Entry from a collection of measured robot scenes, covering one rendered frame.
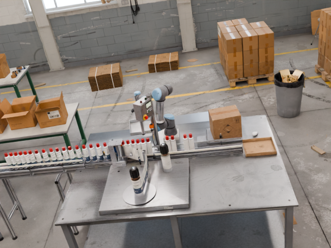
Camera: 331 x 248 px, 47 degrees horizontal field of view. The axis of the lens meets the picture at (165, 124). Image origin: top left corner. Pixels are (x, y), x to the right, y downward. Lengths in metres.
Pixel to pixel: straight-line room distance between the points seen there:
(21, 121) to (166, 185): 2.55
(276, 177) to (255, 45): 3.73
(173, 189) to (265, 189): 0.81
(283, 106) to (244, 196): 2.81
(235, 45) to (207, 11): 2.28
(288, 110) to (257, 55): 1.43
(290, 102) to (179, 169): 2.71
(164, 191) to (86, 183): 0.85
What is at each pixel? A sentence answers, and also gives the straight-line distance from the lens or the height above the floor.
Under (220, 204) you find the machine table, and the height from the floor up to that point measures 0.83.
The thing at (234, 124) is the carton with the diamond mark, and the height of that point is 1.02.
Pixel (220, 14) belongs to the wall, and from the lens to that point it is 9.07.
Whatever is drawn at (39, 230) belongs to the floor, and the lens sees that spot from 4.98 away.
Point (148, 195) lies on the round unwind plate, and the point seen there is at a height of 0.89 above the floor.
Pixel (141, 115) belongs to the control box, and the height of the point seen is 1.36.
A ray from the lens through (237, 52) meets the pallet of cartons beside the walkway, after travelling 6.96.
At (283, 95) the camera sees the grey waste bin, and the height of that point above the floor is 0.39.
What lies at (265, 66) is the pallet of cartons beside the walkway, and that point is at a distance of 7.18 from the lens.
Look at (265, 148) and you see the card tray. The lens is 4.03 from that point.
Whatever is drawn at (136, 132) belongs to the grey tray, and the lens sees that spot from 4.36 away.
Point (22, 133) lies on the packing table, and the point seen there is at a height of 0.78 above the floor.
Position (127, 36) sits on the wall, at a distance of 9.16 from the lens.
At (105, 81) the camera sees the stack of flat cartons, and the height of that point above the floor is 0.16.
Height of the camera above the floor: 3.15
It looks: 30 degrees down
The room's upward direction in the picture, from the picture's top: 10 degrees counter-clockwise
